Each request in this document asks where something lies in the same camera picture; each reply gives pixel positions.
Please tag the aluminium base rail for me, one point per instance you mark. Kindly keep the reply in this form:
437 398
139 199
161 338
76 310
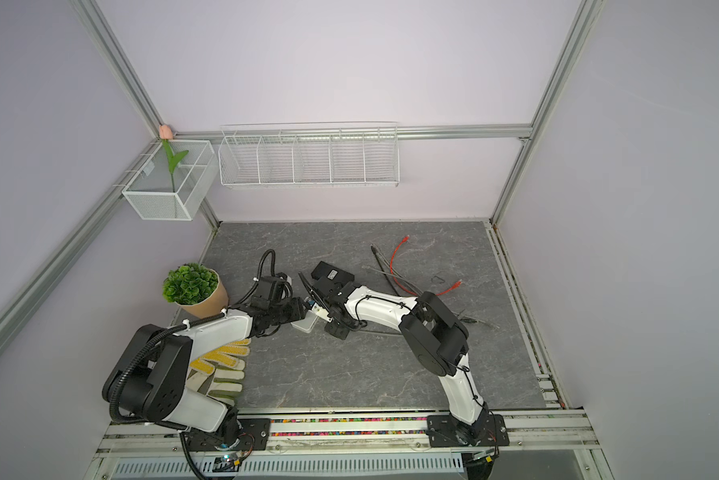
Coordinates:
293 432

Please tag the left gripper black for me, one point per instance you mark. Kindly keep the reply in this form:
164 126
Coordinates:
298 309

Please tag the yellow white work glove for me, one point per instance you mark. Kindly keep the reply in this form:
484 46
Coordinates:
220 373

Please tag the pink tulip artificial flower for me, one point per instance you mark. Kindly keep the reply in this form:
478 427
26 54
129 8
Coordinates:
173 158

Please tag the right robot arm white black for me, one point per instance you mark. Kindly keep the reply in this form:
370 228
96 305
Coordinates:
438 340

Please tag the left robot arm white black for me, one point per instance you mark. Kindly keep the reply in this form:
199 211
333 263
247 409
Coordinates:
148 384

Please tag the white wire wall shelf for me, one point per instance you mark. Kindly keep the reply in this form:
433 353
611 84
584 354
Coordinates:
310 154

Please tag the black network switch box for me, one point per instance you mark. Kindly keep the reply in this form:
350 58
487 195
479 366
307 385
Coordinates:
328 272

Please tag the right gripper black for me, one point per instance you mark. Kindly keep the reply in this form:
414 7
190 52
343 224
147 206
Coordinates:
339 332

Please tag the white mesh wall basket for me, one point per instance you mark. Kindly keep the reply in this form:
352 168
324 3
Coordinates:
150 192

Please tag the green potted plant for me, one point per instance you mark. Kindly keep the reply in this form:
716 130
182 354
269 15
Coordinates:
196 289

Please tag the white network switch box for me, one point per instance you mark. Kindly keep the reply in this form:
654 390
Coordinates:
308 324

